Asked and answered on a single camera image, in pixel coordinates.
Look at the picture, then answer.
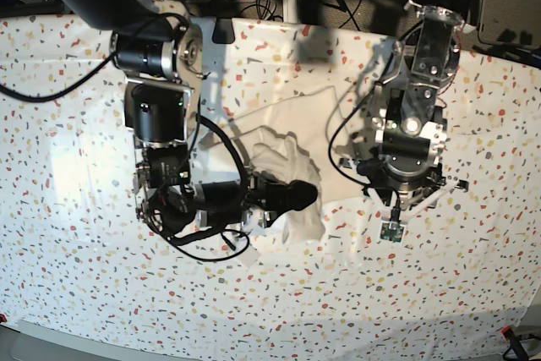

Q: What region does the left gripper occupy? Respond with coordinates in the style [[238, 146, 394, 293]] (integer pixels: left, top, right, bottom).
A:
[[357, 156, 469, 224]]

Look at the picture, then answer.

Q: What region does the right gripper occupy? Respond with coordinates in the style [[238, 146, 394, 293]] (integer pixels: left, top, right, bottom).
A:
[[185, 177, 318, 234]]

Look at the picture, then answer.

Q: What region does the white printed T-shirt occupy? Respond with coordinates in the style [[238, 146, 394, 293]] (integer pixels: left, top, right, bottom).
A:
[[221, 86, 360, 244]]

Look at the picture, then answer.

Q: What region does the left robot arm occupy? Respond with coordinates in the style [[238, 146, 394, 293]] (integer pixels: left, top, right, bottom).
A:
[[356, 0, 479, 232]]

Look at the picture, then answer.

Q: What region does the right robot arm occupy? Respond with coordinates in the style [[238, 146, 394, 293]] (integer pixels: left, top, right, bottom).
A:
[[62, 0, 318, 239]]

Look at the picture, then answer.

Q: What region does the red clamp at right corner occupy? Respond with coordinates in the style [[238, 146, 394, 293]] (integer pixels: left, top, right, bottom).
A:
[[500, 325, 529, 361]]

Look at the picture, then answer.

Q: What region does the black table clamp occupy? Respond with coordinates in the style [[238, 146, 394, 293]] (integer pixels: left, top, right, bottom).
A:
[[212, 19, 236, 45]]

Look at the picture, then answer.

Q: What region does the terrazzo patterned tablecloth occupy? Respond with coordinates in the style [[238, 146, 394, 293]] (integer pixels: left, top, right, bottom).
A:
[[1, 19, 540, 360]]

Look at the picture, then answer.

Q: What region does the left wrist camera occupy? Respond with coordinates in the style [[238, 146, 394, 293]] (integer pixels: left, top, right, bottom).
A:
[[380, 220, 406, 243]]

